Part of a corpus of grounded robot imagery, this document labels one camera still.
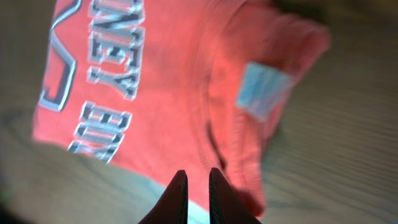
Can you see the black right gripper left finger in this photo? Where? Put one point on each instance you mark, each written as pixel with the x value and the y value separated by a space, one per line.
pixel 172 206

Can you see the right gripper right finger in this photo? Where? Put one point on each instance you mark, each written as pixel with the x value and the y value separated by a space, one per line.
pixel 225 206

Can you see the red orange t-shirt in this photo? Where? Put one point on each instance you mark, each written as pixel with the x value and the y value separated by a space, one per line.
pixel 158 86

